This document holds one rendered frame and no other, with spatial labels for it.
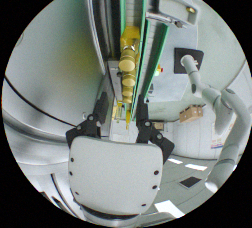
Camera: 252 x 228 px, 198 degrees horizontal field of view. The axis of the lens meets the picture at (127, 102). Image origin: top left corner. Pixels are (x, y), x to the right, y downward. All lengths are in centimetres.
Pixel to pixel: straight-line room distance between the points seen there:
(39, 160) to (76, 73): 22
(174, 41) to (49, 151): 74
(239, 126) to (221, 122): 11
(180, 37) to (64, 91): 65
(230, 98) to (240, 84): 346
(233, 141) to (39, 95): 38
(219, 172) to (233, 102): 15
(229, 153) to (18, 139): 35
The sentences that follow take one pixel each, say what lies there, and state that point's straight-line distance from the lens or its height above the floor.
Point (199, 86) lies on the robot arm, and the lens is 51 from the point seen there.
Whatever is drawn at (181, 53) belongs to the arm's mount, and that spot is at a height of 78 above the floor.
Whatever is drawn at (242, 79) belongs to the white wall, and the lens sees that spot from 374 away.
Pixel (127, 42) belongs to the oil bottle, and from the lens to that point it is 23.
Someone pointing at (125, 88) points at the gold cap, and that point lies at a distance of 26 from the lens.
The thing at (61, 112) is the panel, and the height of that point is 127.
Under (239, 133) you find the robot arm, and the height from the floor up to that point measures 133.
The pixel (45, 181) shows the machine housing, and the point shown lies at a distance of 27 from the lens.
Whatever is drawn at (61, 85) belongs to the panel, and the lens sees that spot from 18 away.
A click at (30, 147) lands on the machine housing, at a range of 16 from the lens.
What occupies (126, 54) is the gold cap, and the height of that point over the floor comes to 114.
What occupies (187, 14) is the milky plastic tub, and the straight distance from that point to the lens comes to 61.
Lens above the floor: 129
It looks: 24 degrees down
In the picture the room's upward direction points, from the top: 175 degrees counter-clockwise
